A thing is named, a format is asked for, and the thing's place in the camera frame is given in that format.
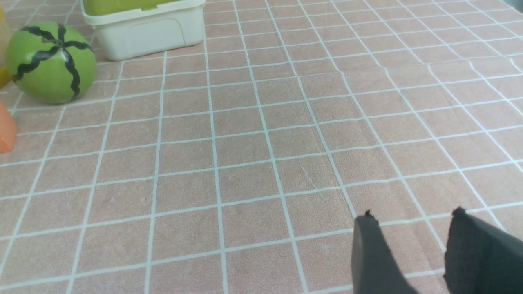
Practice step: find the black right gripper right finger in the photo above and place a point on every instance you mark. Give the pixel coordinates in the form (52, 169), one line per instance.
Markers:
(481, 259)

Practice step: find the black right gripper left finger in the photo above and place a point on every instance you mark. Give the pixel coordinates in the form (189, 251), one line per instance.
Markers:
(374, 269)

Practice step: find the pink checkered tablecloth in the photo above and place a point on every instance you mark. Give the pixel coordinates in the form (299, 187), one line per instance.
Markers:
(238, 165)

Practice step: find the green and white lunch box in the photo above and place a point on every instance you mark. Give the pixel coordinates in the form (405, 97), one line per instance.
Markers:
(126, 29)

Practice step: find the green toy watermelon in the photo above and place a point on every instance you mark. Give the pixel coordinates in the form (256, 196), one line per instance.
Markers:
(51, 62)

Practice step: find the orange foam cube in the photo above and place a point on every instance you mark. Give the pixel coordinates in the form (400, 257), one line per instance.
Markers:
(8, 130)

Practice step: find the orange yellow toy pepper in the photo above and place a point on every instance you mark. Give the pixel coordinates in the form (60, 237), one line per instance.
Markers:
(6, 33)

